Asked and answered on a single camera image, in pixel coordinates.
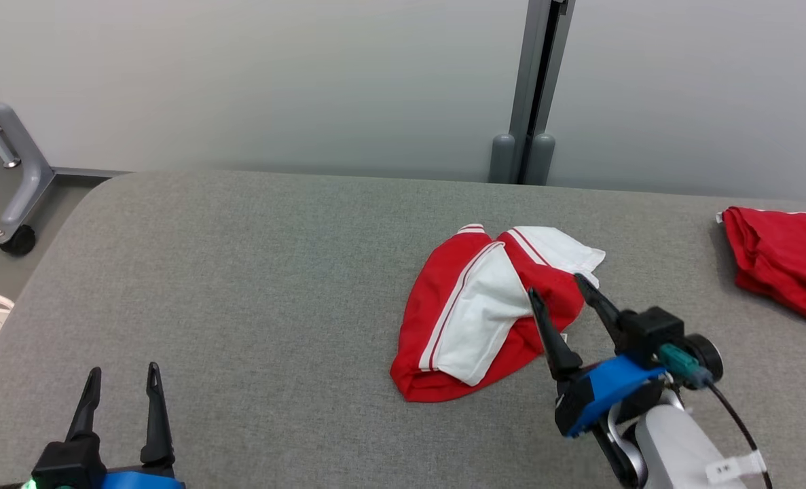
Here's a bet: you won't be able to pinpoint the red shorts with white trim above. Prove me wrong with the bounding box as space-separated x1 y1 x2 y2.
717 206 806 333

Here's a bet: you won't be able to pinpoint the black cable with teal plug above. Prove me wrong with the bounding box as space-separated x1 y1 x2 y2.
659 343 775 489

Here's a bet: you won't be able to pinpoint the grey partition post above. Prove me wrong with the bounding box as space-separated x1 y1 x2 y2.
489 0 576 185

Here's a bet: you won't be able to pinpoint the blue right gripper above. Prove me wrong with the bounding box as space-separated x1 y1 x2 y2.
529 274 668 439

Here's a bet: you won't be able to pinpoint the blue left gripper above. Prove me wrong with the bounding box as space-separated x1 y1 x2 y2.
67 362 186 489

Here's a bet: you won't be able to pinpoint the grey wheeled stand leg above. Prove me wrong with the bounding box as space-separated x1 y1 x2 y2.
0 60 57 257

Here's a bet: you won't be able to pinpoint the red and white t-shirt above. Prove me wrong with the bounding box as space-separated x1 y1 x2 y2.
390 223 607 403

